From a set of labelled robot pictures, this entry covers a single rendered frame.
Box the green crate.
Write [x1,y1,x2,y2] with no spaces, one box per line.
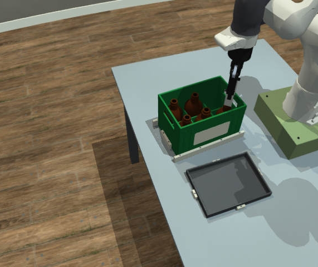
[158,76,247,155]

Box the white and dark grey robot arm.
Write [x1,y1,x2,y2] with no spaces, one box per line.
[214,0,318,126]

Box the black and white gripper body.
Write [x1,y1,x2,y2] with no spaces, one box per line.
[228,47,253,72]

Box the brown bottle with green label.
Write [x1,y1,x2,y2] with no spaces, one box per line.
[195,107,211,122]

